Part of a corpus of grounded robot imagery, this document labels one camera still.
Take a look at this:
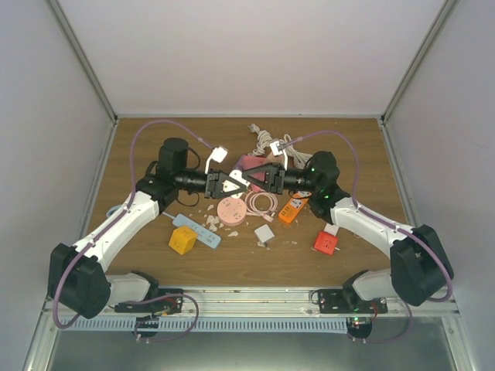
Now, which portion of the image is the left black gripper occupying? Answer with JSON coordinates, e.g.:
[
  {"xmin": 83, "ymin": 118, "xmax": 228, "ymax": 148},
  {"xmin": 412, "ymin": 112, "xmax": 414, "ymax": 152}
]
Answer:
[{"xmin": 176, "ymin": 168, "xmax": 246, "ymax": 199}]

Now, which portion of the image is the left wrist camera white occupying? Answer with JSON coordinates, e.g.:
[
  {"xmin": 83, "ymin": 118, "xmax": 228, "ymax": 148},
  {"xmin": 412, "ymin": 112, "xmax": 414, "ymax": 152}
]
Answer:
[{"xmin": 204, "ymin": 146, "xmax": 228, "ymax": 174}]

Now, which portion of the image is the white square plug adapter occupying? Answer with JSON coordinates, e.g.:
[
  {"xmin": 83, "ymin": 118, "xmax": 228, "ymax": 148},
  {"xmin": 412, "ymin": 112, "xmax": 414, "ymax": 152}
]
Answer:
[{"xmin": 223, "ymin": 168, "xmax": 250, "ymax": 199}]

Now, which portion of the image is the aluminium front rail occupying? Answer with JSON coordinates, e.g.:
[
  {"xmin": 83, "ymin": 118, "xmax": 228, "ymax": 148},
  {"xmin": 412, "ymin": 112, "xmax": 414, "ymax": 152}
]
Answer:
[{"xmin": 41, "ymin": 284, "xmax": 461, "ymax": 321}]

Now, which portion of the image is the yellow cube socket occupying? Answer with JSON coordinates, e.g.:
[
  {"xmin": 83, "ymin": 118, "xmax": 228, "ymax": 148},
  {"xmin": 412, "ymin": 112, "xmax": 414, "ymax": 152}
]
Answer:
[{"xmin": 169, "ymin": 226, "xmax": 198, "ymax": 255}]

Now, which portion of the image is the purple power strip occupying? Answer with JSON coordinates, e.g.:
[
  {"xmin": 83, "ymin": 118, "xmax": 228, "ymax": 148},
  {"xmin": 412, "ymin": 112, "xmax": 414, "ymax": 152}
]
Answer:
[{"xmin": 233, "ymin": 155, "xmax": 248, "ymax": 172}]

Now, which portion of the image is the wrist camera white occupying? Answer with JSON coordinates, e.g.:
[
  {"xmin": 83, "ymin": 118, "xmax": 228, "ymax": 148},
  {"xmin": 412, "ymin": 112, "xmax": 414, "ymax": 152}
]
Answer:
[
  {"xmin": 269, "ymin": 140, "xmax": 288, "ymax": 169},
  {"xmin": 204, "ymin": 146, "xmax": 228, "ymax": 174}
]

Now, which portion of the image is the pink round power socket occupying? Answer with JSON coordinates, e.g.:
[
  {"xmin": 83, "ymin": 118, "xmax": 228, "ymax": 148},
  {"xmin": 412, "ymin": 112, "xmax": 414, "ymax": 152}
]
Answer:
[{"xmin": 217, "ymin": 197, "xmax": 247, "ymax": 226}]

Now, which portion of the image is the metal frame post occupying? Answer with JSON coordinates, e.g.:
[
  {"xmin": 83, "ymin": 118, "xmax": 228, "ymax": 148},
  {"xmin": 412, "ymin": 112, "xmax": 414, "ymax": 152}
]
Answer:
[
  {"xmin": 46, "ymin": 0, "xmax": 118, "ymax": 125},
  {"xmin": 380, "ymin": 0, "xmax": 459, "ymax": 125}
]

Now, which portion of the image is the pink coiled power cord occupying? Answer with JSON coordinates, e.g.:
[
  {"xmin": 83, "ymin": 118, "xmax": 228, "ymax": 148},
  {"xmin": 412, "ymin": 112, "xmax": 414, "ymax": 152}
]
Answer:
[{"xmin": 244, "ymin": 191, "xmax": 279, "ymax": 224}]

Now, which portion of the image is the blue power strip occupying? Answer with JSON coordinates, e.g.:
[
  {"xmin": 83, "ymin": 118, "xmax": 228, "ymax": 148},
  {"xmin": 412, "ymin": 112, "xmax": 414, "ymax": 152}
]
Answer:
[{"xmin": 107, "ymin": 206, "xmax": 222, "ymax": 250}]

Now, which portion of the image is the slotted cable duct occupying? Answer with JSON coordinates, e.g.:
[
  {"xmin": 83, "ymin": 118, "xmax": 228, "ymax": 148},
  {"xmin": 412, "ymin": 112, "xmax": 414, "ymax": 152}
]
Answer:
[{"xmin": 70, "ymin": 316, "xmax": 347, "ymax": 334}]

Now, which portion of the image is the white usb charger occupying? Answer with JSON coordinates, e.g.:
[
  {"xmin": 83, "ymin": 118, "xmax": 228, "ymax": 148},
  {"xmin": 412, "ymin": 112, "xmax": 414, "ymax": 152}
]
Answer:
[{"xmin": 323, "ymin": 223, "xmax": 339, "ymax": 237}]

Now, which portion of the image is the right metal frame post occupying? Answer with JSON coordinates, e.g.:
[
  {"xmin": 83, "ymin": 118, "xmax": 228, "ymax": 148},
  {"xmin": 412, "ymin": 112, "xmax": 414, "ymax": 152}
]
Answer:
[{"xmin": 380, "ymin": 0, "xmax": 459, "ymax": 125}]

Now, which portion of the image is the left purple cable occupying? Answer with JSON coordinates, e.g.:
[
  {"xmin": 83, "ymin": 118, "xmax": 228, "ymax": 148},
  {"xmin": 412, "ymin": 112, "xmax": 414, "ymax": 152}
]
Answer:
[{"xmin": 52, "ymin": 118, "xmax": 216, "ymax": 330}]

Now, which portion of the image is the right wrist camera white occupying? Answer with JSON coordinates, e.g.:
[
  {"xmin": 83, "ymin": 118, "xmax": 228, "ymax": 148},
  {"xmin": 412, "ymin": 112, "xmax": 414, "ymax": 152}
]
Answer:
[{"xmin": 269, "ymin": 140, "xmax": 288, "ymax": 169}]

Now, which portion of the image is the orange power strip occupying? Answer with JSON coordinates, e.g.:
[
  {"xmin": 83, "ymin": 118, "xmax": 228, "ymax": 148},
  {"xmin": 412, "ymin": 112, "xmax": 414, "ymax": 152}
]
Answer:
[{"xmin": 278, "ymin": 198, "xmax": 308, "ymax": 225}]

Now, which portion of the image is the white cord of purple strip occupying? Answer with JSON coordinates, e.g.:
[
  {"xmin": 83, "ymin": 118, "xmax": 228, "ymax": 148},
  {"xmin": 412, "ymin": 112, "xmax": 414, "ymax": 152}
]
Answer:
[{"xmin": 247, "ymin": 123, "xmax": 274, "ymax": 158}]

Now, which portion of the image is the beige cube socket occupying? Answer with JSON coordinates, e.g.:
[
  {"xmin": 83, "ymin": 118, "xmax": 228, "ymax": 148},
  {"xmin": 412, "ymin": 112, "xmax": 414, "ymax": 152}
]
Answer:
[{"xmin": 265, "ymin": 153, "xmax": 283, "ymax": 163}]

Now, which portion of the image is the left metal frame post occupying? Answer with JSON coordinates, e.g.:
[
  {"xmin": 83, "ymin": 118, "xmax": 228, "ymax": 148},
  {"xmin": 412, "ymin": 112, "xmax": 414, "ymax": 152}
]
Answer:
[{"xmin": 46, "ymin": 0, "xmax": 118, "ymax": 125}]

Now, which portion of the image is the red cube socket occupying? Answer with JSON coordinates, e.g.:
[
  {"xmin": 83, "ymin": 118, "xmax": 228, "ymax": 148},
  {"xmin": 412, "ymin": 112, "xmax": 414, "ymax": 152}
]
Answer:
[{"xmin": 313, "ymin": 231, "xmax": 339, "ymax": 256}]

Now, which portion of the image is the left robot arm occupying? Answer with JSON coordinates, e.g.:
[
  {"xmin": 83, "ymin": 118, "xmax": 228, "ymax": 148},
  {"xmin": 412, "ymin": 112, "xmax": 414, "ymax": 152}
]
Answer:
[{"xmin": 47, "ymin": 138, "xmax": 247, "ymax": 319}]

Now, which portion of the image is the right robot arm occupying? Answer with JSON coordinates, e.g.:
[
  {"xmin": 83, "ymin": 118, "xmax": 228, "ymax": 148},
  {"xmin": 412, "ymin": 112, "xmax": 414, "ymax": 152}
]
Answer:
[{"xmin": 242, "ymin": 151, "xmax": 454, "ymax": 313}]

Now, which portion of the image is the pink triangular power strip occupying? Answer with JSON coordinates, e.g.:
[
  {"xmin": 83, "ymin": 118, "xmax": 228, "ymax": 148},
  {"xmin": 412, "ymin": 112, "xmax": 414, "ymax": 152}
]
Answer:
[{"xmin": 241, "ymin": 155, "xmax": 268, "ymax": 193}]

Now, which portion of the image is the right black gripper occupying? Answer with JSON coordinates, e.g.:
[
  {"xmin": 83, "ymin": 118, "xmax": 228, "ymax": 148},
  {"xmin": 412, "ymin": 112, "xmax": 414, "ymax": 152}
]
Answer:
[{"xmin": 242, "ymin": 162, "xmax": 319, "ymax": 196}]

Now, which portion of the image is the white cord of orange strip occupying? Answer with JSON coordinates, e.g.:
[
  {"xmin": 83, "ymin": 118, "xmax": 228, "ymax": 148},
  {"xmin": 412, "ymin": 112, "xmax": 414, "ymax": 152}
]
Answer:
[{"xmin": 280, "ymin": 134, "xmax": 322, "ymax": 171}]

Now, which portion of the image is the grey white charger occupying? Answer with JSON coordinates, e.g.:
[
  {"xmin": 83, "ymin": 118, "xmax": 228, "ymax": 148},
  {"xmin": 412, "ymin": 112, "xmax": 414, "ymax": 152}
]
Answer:
[{"xmin": 254, "ymin": 224, "xmax": 275, "ymax": 247}]

